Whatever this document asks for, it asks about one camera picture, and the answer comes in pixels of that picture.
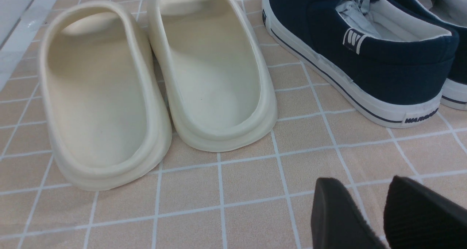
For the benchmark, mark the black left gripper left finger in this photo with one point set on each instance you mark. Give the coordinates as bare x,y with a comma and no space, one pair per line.
336,221

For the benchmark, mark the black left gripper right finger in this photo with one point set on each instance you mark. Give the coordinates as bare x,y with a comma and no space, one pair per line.
415,217

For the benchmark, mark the navy left slip-on shoe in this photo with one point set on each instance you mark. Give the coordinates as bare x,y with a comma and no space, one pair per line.
387,62

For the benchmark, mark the navy slip-on shoe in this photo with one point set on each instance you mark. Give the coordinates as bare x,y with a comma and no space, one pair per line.
387,62
451,14

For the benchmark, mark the cream right slipper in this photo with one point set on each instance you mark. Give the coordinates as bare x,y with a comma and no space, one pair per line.
220,92

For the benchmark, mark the cream slipper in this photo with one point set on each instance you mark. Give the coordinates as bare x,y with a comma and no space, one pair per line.
220,92
108,123

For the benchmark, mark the navy right slip-on shoe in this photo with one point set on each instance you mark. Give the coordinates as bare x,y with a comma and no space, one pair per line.
451,14

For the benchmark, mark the cream left slipper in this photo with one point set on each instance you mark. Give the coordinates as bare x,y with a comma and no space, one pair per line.
108,123

